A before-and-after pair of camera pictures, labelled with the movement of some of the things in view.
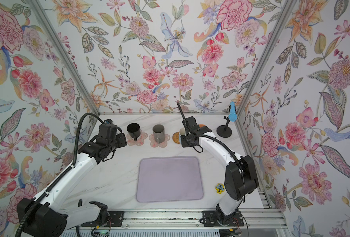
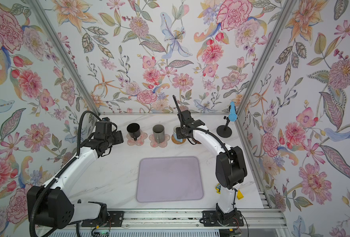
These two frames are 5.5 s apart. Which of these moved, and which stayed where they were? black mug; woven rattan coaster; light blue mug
Moved: light blue mug
Stayed: black mug; woven rattan coaster
